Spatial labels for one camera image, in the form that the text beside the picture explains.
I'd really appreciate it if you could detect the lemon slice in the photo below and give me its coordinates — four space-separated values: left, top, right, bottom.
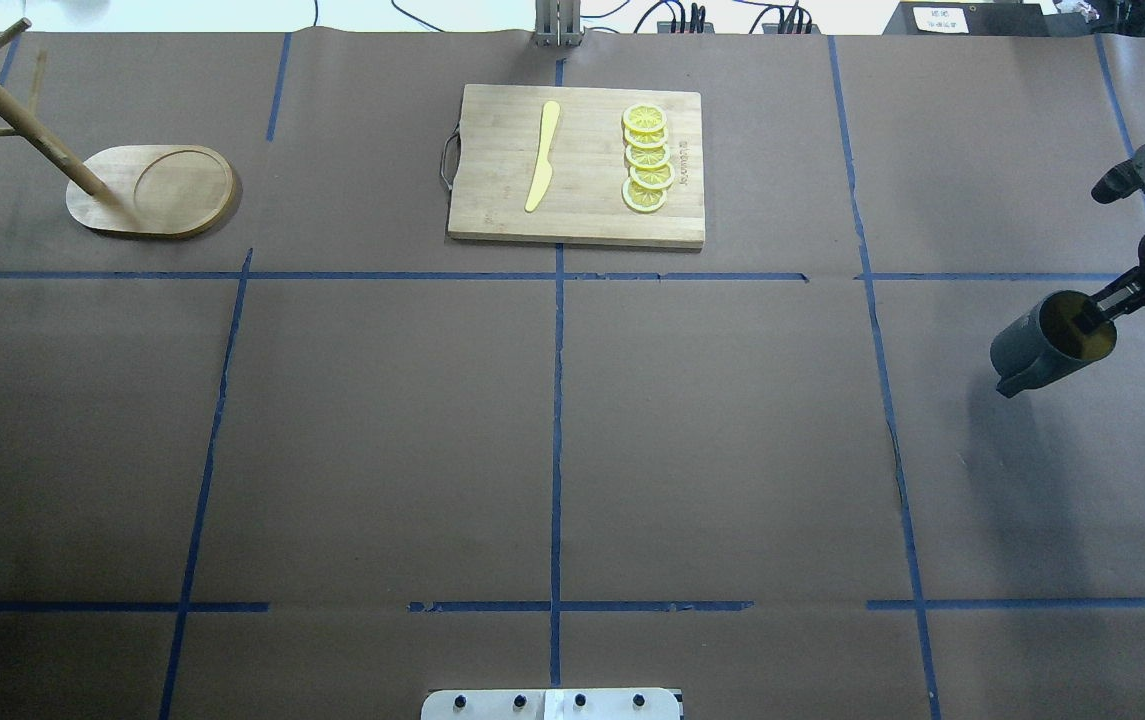
627 161 674 191
624 143 671 171
622 127 669 150
621 179 668 214
621 102 668 135

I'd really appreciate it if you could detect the black box with label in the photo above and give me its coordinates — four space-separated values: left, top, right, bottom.
882 1 1064 37

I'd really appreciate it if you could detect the aluminium frame post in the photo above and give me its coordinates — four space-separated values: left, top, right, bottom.
532 0 585 47

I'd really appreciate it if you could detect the yellow plastic knife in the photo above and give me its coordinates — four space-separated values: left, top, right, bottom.
523 100 562 214

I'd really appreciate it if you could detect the dark blue mug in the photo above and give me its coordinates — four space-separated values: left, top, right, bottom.
989 290 1119 398

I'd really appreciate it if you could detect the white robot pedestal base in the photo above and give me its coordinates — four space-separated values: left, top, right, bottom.
420 687 685 719

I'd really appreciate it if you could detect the wooden cup rack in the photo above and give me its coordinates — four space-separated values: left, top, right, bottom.
0 17 239 240

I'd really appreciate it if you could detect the bamboo cutting board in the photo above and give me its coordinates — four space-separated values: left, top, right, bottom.
447 85 706 251

